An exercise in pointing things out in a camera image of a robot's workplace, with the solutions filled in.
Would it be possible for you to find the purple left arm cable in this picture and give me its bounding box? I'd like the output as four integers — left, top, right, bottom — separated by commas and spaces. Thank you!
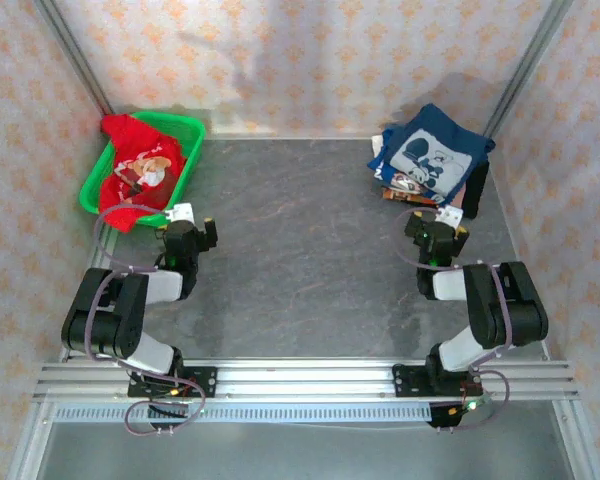
90, 202, 207, 437

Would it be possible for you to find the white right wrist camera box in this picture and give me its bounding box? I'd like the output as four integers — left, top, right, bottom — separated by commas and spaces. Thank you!
437, 204, 465, 227

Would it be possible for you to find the orange patterned t-shirt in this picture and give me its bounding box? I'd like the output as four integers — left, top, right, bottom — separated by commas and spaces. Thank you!
381, 169, 447, 207

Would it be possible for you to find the black t-shirt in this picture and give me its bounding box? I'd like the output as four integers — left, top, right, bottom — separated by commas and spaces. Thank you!
459, 158, 492, 221

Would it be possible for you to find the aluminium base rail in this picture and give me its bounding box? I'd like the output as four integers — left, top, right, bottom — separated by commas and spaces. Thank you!
31, 357, 580, 404

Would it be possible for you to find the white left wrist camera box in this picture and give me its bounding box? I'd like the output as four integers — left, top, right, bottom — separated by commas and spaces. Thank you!
163, 201, 197, 227

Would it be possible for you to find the bright blue t-shirt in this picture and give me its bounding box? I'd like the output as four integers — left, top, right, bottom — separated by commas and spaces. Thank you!
367, 144, 399, 184

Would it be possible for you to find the green plastic basket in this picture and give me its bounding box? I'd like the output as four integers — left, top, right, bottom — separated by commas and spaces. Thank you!
78, 110, 207, 230

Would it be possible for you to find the aluminium table edge rail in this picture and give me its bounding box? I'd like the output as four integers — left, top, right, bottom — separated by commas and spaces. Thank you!
494, 199, 600, 480

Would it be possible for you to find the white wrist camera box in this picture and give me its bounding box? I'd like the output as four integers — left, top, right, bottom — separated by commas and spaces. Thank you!
437, 204, 465, 227
163, 201, 197, 227

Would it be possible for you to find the slotted grey cable duct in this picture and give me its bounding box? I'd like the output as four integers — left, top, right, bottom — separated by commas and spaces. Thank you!
54, 402, 434, 424

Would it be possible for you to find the navy cartoon print t-shirt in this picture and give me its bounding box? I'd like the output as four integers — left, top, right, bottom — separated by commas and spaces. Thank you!
381, 103, 497, 199

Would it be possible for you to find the red printed t-shirt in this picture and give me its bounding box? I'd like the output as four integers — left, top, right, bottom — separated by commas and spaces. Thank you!
97, 113, 189, 234

